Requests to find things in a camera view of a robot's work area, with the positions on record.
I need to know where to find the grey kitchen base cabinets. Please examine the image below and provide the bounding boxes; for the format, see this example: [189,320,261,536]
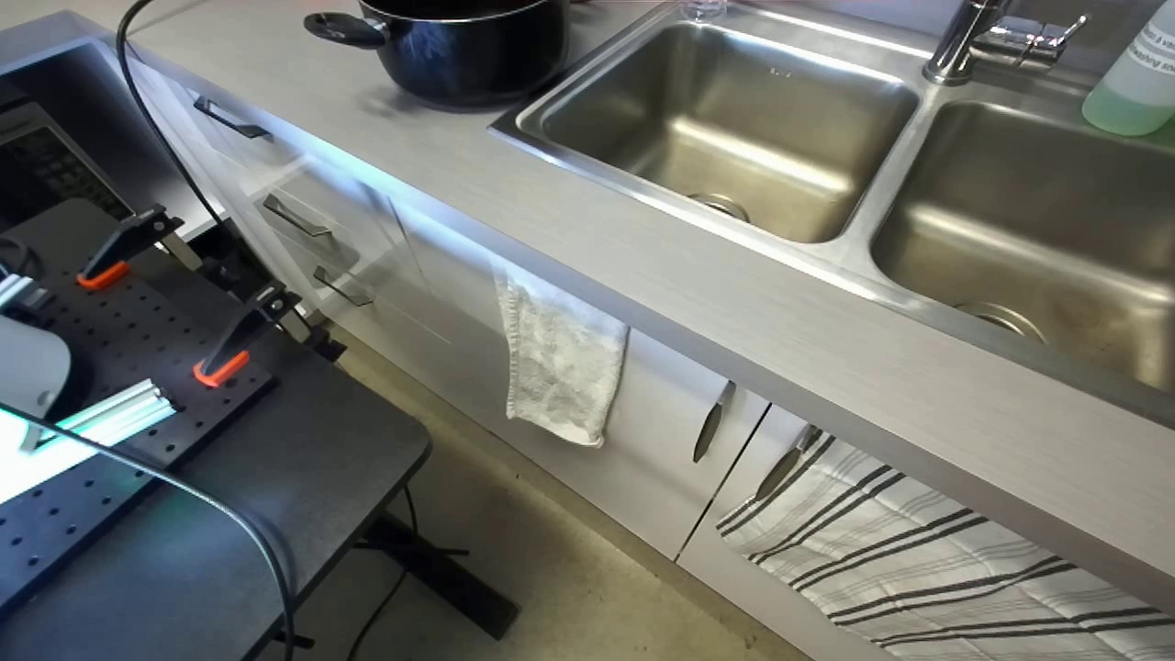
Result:
[124,52,1175,661]

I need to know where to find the metal cabinet door handle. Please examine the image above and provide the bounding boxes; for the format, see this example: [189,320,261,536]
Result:
[308,265,377,312]
[688,378,739,468]
[752,421,827,500]
[261,191,343,249]

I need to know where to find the metal drawer handle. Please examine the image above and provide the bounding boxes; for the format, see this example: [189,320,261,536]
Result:
[192,94,274,142]

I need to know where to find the dark grey built-in appliance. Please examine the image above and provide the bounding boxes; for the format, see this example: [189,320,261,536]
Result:
[0,12,229,244]

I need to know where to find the long black power cable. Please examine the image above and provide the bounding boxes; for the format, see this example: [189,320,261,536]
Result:
[115,0,230,238]

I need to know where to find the black perforated breadboard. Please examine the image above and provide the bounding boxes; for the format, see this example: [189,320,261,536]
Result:
[0,244,278,618]

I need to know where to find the stainless steel double sink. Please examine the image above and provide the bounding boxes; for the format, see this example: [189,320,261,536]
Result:
[492,4,1175,426]

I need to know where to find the black cooking pot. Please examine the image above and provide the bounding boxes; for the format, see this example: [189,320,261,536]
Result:
[300,0,574,109]

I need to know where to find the aluminium extrusion bar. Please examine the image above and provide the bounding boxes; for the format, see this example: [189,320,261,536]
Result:
[13,378,176,454]

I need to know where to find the chrome kitchen faucet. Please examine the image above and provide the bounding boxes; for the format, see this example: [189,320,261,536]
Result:
[922,0,1095,88]

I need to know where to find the striped dish towel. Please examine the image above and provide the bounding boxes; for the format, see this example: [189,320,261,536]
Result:
[712,426,1175,661]

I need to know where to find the black clamp with orange handle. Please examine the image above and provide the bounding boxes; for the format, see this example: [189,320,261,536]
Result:
[192,284,350,393]
[75,206,206,293]

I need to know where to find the thin grey cable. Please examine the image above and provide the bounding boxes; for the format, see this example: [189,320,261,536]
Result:
[0,399,306,661]

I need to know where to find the black robot table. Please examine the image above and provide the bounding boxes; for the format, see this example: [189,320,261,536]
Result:
[0,198,526,661]

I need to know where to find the green dish soap bottle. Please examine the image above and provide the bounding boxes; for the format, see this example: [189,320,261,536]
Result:
[1080,0,1175,138]

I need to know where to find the white hanging cloth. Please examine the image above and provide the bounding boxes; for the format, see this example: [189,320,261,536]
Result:
[492,267,634,451]

